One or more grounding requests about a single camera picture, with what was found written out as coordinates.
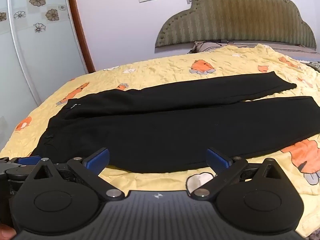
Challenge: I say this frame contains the striped pillow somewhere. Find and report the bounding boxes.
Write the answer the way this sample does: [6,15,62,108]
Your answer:
[189,39,320,61]

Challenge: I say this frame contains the black pants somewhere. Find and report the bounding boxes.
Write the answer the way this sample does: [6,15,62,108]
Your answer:
[32,71,318,174]

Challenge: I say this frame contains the dark patterned cloth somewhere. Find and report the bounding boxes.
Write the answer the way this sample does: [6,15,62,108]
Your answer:
[303,60,320,73]

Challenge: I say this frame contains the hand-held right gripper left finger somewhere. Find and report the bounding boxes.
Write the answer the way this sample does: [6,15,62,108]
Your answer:
[29,148,125,201]

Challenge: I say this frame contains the frosted glass floral sliding door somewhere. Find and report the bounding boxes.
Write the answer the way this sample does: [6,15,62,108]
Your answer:
[0,0,89,153]

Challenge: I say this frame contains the brown wooden door frame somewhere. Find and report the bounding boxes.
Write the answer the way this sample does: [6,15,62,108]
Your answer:
[64,0,96,72]

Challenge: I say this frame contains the yellow printed blanket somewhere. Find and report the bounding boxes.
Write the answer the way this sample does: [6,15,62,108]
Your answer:
[0,43,320,239]

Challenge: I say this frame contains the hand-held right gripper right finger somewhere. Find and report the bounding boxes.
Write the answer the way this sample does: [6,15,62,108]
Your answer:
[189,148,288,201]

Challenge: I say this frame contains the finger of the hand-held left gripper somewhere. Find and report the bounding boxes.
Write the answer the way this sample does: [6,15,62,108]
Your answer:
[7,156,42,168]

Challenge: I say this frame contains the person's left hand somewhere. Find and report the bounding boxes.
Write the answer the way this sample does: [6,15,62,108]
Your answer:
[0,224,16,240]

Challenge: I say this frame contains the green upholstered headboard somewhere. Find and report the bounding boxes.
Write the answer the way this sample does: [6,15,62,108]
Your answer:
[155,0,317,48]

